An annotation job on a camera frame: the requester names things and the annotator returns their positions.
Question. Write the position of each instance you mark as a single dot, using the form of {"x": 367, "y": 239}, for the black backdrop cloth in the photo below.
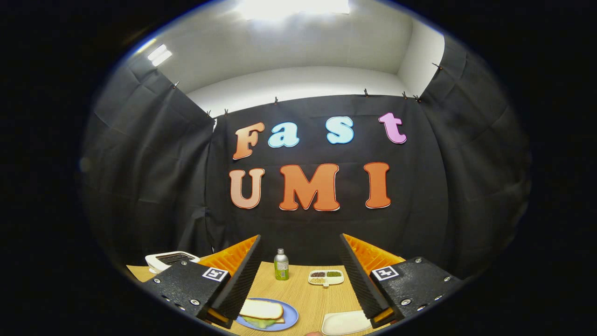
{"x": 443, "y": 186}

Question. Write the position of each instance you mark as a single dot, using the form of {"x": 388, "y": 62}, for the small white plate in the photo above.
{"x": 345, "y": 323}

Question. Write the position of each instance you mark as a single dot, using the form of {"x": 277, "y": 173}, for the white divided tray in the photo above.
{"x": 333, "y": 281}

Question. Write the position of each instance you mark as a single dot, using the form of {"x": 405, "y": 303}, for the toasted bread slice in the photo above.
{"x": 261, "y": 309}

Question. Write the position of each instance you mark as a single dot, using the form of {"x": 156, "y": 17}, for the silver bottle green label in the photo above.
{"x": 281, "y": 268}

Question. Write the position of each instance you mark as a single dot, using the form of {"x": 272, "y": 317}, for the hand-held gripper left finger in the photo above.
{"x": 242, "y": 280}

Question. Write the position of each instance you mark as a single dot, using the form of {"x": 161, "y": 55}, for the small ceiling light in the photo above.
{"x": 159, "y": 55}

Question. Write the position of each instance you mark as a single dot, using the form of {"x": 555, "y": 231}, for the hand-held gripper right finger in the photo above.
{"x": 361, "y": 280}

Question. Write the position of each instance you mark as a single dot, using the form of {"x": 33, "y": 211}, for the large ceiling light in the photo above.
{"x": 294, "y": 7}

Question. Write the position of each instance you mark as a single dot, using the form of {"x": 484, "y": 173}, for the green lettuce leaf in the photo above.
{"x": 259, "y": 322}

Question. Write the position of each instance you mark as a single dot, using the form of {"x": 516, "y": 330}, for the blue plate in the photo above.
{"x": 290, "y": 315}

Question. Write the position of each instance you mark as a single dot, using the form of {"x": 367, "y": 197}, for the cream toaster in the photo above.
{"x": 154, "y": 264}

